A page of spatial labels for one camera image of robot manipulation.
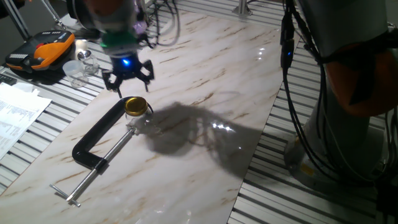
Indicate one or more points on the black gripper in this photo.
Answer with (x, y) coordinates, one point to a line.
(127, 67)

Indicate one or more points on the gold metal jar lid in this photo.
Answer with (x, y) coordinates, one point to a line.
(136, 105)

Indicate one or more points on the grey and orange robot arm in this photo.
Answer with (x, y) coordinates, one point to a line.
(342, 18)

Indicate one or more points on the small jar with silver lid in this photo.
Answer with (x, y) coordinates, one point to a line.
(90, 63)

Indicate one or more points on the clear glass jar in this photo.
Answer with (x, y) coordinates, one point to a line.
(140, 122)

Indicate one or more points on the purple plastic bag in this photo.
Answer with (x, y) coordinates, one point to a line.
(140, 26)

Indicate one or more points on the translucent plastic cup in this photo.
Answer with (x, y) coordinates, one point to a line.
(74, 73)

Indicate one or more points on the white plastic bottle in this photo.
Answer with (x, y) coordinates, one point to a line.
(81, 46)

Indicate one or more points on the black metal C-clamp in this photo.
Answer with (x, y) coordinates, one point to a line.
(96, 130)

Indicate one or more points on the black round spool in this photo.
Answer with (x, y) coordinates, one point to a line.
(76, 15)

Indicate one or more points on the orange and black teach pendant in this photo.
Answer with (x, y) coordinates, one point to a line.
(46, 49)

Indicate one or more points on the grey metal strut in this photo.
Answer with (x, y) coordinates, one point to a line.
(15, 18)
(51, 14)

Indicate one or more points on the printed white paper sheets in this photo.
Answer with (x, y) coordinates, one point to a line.
(18, 115)

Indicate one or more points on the black computer keyboard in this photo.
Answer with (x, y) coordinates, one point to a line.
(7, 79)

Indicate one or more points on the marble pattern board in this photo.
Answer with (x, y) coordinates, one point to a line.
(202, 186)

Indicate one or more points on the silver pole with base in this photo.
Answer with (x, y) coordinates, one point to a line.
(242, 7)

